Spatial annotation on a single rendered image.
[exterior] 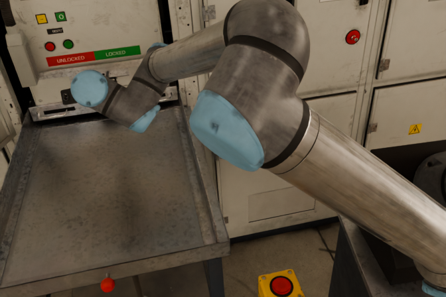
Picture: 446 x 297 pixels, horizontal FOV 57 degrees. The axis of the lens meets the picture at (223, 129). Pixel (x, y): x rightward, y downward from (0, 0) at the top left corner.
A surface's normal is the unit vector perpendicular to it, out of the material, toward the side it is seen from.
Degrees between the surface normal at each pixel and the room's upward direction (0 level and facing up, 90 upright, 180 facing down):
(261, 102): 58
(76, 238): 0
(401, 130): 91
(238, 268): 0
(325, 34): 90
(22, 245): 0
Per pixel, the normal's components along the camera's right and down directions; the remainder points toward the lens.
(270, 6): -0.03, -0.73
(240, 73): -0.23, -0.33
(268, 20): -0.08, -0.54
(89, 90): 0.08, 0.02
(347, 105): 0.21, 0.55
